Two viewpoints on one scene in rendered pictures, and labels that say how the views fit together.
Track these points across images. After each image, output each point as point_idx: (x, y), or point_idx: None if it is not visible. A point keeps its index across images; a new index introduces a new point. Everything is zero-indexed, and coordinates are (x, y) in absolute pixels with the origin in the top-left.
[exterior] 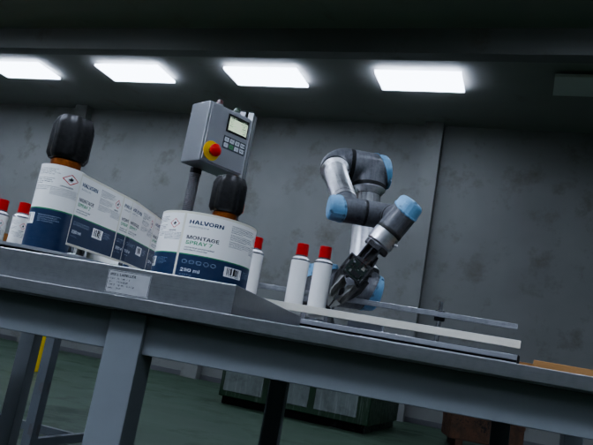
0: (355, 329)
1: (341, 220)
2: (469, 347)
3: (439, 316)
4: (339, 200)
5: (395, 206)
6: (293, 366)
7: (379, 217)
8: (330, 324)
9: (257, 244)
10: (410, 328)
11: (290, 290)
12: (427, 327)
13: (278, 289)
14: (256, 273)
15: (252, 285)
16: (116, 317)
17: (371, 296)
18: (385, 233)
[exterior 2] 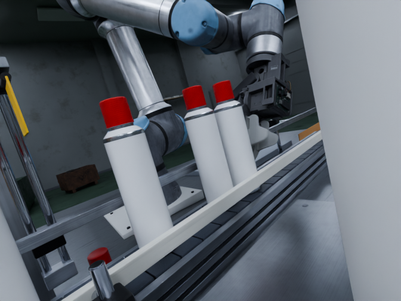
0: (299, 171)
1: (210, 39)
2: None
3: (293, 122)
4: (207, 5)
5: (271, 6)
6: None
7: (233, 32)
8: (284, 182)
9: (127, 113)
10: (315, 141)
11: (220, 169)
12: (320, 134)
13: (176, 177)
14: (156, 172)
15: (163, 199)
16: None
17: (184, 134)
18: (280, 43)
